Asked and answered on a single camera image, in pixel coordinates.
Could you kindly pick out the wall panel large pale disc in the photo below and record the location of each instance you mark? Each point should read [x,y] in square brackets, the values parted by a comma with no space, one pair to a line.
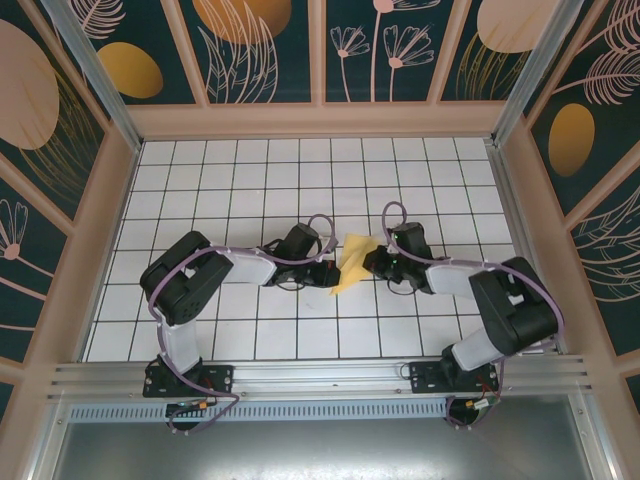
[30,100]

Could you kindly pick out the wall panel with pale circle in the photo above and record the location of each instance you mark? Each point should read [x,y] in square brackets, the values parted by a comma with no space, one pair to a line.
[490,45]

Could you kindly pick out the grey sheet metal panel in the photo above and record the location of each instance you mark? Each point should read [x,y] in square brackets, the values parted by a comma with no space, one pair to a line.
[320,450]

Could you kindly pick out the wall panel oval and fern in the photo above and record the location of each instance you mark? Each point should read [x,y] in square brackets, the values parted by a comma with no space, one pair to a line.
[590,115]

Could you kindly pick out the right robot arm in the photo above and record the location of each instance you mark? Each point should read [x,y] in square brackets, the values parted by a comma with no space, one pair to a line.
[515,310]

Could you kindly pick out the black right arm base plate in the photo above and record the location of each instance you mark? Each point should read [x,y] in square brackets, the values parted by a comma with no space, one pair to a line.
[425,377]

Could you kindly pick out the aluminium corner post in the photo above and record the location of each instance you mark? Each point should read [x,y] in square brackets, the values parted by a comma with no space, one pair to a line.
[100,85]
[530,70]

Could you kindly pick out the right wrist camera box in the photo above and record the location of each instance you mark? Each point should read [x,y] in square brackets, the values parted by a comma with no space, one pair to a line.
[389,247]

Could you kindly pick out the wall panel orange circle leaves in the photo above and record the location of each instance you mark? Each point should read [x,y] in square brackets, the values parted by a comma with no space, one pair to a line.
[245,50]

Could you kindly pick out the wall panel with fern leaves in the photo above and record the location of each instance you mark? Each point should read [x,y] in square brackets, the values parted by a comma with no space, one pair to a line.
[610,270]

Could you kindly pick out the wall panel with two flowers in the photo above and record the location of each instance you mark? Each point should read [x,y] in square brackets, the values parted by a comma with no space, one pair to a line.
[380,50]

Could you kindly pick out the small circuit board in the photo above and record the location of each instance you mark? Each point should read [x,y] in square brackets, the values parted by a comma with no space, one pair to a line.
[192,406]
[482,404]

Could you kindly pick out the aluminium grooved cross rail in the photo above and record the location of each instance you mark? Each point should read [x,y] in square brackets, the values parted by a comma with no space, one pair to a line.
[320,375]

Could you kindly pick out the aluminium table side rail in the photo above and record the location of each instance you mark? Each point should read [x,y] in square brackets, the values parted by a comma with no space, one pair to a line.
[520,225]

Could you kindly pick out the wall panel with single flower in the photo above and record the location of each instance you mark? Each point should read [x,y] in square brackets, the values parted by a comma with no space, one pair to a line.
[25,260]

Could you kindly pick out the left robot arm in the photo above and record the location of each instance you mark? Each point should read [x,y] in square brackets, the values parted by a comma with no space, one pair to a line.
[177,340]

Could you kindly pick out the wall panel with orange oval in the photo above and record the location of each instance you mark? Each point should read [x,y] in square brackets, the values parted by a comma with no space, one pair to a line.
[135,70]

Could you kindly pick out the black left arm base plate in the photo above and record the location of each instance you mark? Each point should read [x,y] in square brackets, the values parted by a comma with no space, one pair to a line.
[220,380]

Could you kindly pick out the yellow cloth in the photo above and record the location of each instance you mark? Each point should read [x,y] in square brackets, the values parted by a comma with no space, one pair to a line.
[352,255]

